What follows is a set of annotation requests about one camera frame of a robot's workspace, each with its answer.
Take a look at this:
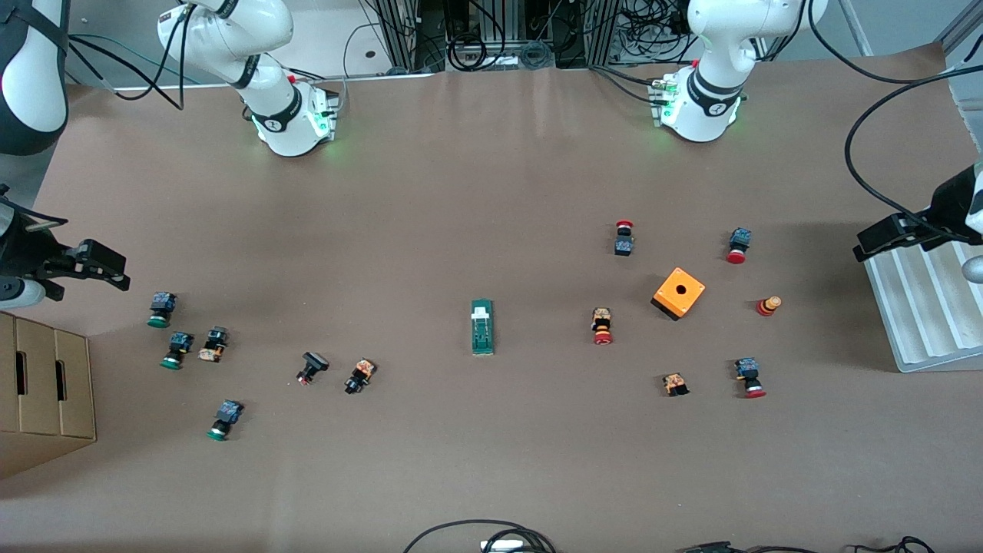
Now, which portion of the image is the brown cardboard box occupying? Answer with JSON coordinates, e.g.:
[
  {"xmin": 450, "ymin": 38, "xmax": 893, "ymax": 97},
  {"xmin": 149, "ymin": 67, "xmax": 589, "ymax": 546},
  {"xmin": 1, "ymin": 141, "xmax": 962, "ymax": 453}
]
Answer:
[{"xmin": 0, "ymin": 311, "xmax": 98, "ymax": 481}]

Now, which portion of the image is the black looped cable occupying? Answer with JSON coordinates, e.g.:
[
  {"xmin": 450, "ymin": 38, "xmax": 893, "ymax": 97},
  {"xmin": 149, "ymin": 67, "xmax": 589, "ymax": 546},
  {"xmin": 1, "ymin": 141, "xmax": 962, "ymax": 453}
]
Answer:
[{"xmin": 403, "ymin": 520, "xmax": 555, "ymax": 553}]

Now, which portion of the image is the green rail connector block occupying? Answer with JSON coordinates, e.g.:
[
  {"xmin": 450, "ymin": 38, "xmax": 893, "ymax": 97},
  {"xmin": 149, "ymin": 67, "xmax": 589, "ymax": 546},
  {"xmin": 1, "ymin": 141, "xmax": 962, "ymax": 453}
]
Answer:
[{"xmin": 470, "ymin": 299, "xmax": 496, "ymax": 356}]

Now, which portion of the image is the thin black cable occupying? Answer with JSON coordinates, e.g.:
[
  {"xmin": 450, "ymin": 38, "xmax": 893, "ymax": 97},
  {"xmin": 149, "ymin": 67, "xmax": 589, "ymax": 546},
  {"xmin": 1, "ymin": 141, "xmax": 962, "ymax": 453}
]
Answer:
[{"xmin": 845, "ymin": 535, "xmax": 936, "ymax": 553}]

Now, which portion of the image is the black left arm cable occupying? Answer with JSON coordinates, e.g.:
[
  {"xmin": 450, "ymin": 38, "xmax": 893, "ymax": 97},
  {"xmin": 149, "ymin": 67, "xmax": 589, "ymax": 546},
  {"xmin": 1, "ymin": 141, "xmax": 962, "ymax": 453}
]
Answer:
[{"xmin": 806, "ymin": 0, "xmax": 983, "ymax": 235}]

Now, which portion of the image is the black cable with connector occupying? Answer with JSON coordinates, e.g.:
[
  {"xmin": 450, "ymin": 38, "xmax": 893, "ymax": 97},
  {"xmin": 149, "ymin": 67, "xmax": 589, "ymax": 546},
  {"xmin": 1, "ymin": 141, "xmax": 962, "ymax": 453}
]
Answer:
[{"xmin": 676, "ymin": 541, "xmax": 819, "ymax": 553}]

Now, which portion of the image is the green mushroom push button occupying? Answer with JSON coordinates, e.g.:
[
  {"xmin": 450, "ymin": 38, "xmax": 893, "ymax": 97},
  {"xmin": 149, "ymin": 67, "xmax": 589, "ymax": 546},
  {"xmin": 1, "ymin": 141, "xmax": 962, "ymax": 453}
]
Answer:
[
  {"xmin": 147, "ymin": 291, "xmax": 178, "ymax": 329},
  {"xmin": 206, "ymin": 399, "xmax": 245, "ymax": 442},
  {"xmin": 160, "ymin": 331, "xmax": 194, "ymax": 371}
]

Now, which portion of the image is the grey aluminium profile bar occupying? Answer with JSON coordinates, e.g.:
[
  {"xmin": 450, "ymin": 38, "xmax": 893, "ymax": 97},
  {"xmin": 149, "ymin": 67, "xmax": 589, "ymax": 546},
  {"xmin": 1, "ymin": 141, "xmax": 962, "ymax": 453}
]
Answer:
[{"xmin": 933, "ymin": 0, "xmax": 983, "ymax": 58}]

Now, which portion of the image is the aluminium frame rack with cables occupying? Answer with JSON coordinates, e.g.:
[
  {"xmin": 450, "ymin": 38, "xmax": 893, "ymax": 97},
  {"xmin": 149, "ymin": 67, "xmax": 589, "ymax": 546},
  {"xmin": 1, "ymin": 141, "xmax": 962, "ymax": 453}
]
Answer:
[{"xmin": 361, "ymin": 0, "xmax": 696, "ymax": 75}]

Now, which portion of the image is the black square push button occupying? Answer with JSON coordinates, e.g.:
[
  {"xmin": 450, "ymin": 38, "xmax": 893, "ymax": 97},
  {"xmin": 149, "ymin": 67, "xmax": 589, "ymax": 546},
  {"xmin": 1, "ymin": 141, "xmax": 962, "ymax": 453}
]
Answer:
[{"xmin": 296, "ymin": 351, "xmax": 330, "ymax": 386}]

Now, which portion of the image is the white ribbed plastic tray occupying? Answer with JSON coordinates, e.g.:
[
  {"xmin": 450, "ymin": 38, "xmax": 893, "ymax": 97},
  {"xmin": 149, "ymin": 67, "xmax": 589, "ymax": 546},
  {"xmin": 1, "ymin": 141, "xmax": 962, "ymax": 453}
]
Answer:
[{"xmin": 864, "ymin": 234, "xmax": 983, "ymax": 374}]

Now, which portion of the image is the orange button enclosure box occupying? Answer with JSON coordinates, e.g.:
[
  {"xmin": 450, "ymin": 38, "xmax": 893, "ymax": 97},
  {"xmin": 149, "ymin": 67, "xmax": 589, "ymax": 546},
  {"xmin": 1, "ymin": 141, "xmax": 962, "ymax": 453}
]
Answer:
[{"xmin": 651, "ymin": 267, "xmax": 707, "ymax": 322}]

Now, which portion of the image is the black push button orange block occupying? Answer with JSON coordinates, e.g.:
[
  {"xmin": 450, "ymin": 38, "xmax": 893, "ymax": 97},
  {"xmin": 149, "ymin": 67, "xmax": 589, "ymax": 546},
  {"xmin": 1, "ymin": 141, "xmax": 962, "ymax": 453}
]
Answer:
[{"xmin": 344, "ymin": 358, "xmax": 378, "ymax": 396}]

